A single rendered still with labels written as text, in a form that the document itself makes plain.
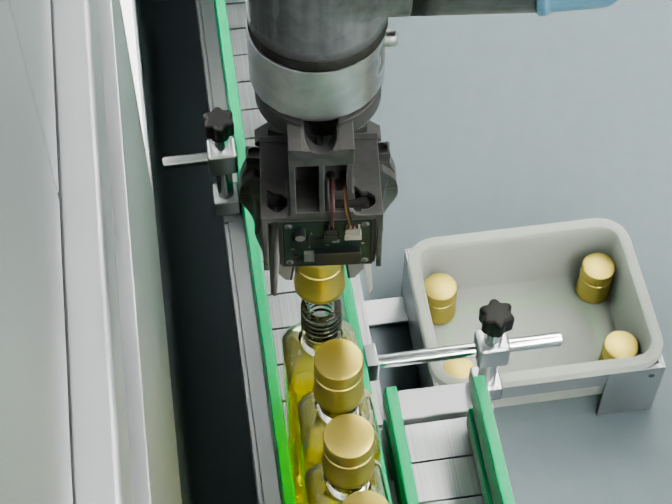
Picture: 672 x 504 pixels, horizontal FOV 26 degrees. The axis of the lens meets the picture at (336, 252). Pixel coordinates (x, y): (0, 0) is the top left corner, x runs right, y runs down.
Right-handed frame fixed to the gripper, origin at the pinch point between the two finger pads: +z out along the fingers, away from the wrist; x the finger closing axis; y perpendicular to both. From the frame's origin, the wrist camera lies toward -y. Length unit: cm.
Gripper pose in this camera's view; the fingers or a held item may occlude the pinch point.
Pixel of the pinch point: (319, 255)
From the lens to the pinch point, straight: 98.3
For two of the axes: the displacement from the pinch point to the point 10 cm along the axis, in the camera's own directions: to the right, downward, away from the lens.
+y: 0.4, 8.1, -5.8
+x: 10.0, -0.4, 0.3
